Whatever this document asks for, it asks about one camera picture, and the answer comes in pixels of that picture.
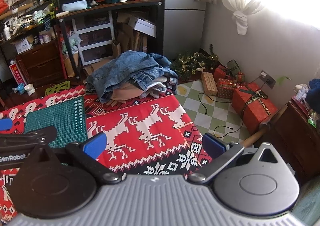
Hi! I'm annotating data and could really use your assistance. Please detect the blue denim shorts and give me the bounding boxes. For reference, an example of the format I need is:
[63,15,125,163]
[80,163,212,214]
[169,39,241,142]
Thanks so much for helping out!
[86,50,178,103]

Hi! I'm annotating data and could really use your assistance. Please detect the green cutting mat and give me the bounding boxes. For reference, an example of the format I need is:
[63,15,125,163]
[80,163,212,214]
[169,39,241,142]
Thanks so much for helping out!
[24,97,88,148]

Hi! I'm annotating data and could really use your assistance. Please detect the blue ceramic pet bowl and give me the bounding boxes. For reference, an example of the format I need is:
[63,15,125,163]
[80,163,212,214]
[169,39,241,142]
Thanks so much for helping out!
[12,83,25,95]

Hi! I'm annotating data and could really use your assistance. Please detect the red sign board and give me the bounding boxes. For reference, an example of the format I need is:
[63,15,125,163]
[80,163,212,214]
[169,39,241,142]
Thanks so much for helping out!
[9,63,27,86]

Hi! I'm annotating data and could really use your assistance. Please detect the green plastic stool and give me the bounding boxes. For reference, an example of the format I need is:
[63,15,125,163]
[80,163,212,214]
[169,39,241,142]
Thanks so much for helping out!
[45,80,70,96]

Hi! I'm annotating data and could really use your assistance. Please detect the large red gift box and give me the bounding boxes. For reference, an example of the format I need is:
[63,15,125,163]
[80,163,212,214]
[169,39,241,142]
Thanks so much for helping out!
[232,82,278,134]

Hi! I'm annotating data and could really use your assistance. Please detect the small red gift box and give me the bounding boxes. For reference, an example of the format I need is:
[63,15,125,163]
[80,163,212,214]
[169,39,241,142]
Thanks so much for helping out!
[216,78,236,99]

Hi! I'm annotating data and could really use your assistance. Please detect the brown wrapped gift box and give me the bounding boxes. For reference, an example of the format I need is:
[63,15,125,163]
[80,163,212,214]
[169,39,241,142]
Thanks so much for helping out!
[201,72,218,96]

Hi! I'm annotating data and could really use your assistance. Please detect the dark wooden drawer cabinet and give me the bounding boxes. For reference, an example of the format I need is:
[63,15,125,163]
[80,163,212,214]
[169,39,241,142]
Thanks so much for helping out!
[16,39,66,88]

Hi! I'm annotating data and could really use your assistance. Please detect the dark wooden side table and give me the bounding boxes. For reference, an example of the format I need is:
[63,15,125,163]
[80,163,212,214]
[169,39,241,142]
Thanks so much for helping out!
[261,99,319,185]

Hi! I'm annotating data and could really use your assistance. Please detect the small christmas tree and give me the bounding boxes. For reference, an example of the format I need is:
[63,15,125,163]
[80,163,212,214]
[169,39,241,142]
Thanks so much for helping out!
[170,44,219,82]

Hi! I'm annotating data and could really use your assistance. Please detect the white plastic drawer unit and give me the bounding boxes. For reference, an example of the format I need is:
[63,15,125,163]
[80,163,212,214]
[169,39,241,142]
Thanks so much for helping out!
[72,11,115,66]

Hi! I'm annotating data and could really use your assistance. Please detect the black shelf desk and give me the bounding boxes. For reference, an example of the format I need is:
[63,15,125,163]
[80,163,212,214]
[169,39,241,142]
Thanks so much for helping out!
[55,0,164,80]

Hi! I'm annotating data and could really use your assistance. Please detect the cardboard boxes stack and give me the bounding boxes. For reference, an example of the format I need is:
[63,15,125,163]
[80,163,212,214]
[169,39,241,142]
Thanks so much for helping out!
[112,12,156,58]

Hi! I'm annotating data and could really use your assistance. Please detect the light blue cloth roll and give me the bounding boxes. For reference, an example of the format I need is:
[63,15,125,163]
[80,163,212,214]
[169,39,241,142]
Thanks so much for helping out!
[61,0,88,12]

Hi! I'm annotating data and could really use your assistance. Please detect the grey refrigerator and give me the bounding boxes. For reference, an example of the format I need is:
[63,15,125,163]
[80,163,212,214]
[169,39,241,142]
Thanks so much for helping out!
[160,0,206,59]

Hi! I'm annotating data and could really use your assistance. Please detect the black power cable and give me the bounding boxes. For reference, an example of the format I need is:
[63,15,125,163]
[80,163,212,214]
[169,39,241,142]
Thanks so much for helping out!
[198,92,245,138]

